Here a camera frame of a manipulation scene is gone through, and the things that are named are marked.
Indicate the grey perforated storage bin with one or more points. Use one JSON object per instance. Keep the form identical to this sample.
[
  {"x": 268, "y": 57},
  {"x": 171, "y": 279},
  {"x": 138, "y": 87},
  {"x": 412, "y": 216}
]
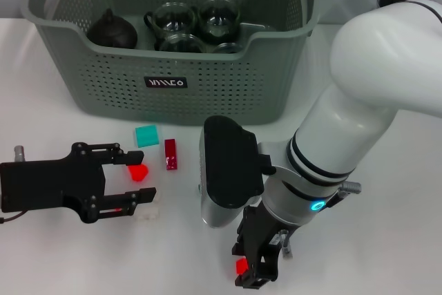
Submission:
[{"x": 224, "y": 94}]

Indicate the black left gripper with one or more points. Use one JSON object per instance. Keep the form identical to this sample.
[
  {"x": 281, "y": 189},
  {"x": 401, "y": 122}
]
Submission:
[{"x": 52, "y": 188}]

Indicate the teal toy brick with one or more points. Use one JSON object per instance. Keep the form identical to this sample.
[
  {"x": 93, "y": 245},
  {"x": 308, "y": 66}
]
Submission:
[{"x": 146, "y": 136}]

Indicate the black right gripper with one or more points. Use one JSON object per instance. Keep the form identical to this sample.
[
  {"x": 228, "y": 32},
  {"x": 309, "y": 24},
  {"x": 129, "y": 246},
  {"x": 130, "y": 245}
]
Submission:
[{"x": 262, "y": 239}]

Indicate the glass teacup with black base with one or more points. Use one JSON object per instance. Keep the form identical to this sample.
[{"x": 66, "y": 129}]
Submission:
[
  {"x": 227, "y": 48},
  {"x": 181, "y": 44},
  {"x": 171, "y": 18},
  {"x": 219, "y": 18}
]

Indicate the dark red toy brick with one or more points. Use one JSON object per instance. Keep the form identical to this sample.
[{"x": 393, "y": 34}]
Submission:
[{"x": 171, "y": 153}]

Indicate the red sloped toy brick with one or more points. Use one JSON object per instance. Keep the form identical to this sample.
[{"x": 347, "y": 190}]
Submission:
[{"x": 139, "y": 172}]

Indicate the black ceramic teapot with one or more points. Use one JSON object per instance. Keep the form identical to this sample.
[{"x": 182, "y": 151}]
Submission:
[{"x": 112, "y": 34}]

